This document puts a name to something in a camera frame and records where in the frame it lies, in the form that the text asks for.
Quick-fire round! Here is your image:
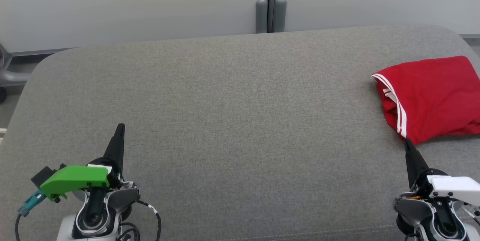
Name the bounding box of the grey metal partition foot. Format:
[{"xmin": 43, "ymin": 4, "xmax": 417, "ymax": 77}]
[{"xmin": 0, "ymin": 43, "xmax": 32, "ymax": 87}]

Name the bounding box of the grey partition post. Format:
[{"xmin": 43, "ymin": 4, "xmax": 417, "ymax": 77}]
[
  {"xmin": 268, "ymin": 0, "xmax": 287, "ymax": 33},
  {"xmin": 256, "ymin": 0, "xmax": 269, "ymax": 34}
]

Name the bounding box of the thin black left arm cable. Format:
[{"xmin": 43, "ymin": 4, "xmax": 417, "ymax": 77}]
[{"xmin": 118, "ymin": 199, "xmax": 162, "ymax": 241}]

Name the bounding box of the black right camera cable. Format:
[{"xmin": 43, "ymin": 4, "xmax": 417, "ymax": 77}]
[{"xmin": 459, "ymin": 202, "xmax": 480, "ymax": 228}]

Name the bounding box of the grey fabric sofa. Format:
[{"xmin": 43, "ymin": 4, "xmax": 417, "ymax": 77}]
[{"xmin": 0, "ymin": 25, "xmax": 480, "ymax": 241}]

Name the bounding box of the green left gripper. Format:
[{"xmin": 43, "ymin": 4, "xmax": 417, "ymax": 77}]
[{"xmin": 39, "ymin": 123, "xmax": 126, "ymax": 202}]

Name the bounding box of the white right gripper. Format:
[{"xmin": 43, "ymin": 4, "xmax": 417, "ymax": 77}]
[{"xmin": 404, "ymin": 138, "xmax": 480, "ymax": 207}]

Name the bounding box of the red white number jersey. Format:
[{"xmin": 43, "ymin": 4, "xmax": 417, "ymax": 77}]
[{"xmin": 372, "ymin": 55, "xmax": 480, "ymax": 145}]

